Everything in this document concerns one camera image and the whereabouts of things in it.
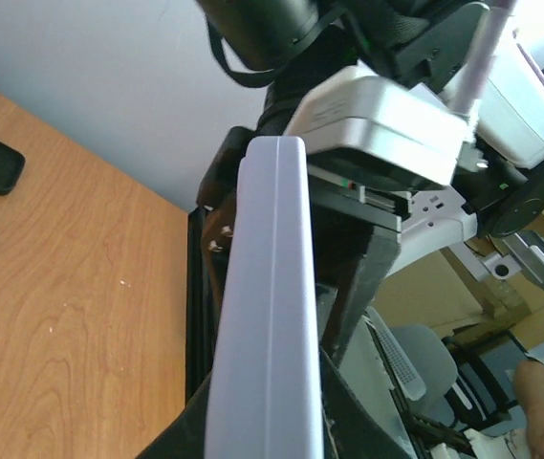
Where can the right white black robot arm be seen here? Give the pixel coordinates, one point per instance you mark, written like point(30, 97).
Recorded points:
point(460, 55)

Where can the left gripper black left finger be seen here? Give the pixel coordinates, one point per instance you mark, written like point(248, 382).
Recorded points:
point(185, 436)

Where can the grey office chair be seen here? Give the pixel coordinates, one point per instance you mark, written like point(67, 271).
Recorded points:
point(467, 385)

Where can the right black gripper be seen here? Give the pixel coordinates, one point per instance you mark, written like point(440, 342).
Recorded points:
point(351, 254)

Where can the right black frame post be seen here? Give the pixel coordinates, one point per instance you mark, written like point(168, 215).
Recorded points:
point(200, 321)

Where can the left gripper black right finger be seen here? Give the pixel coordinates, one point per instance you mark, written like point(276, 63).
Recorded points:
point(348, 430)

